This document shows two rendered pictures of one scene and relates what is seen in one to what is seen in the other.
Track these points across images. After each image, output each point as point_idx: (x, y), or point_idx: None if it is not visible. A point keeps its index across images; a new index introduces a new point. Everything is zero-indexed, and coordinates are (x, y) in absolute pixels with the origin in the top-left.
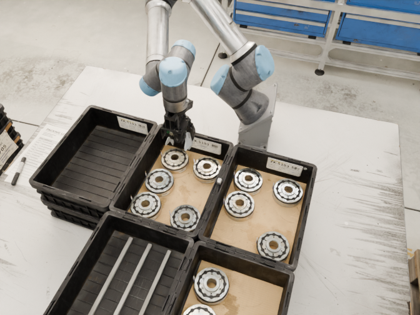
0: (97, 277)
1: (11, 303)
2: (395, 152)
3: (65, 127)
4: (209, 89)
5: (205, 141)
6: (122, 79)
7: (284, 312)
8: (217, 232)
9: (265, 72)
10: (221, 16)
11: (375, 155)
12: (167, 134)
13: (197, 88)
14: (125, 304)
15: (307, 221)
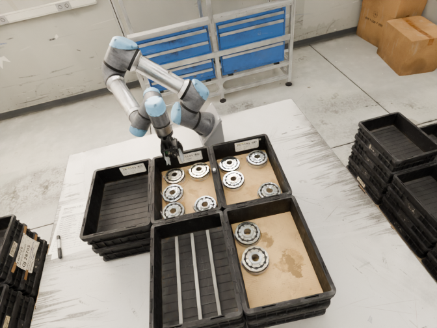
0: (168, 274)
1: None
2: (300, 113)
3: (78, 201)
4: None
5: (189, 153)
6: (102, 151)
7: (302, 218)
8: (230, 203)
9: (205, 93)
10: (160, 69)
11: (290, 120)
12: (166, 155)
13: None
14: (199, 278)
15: None
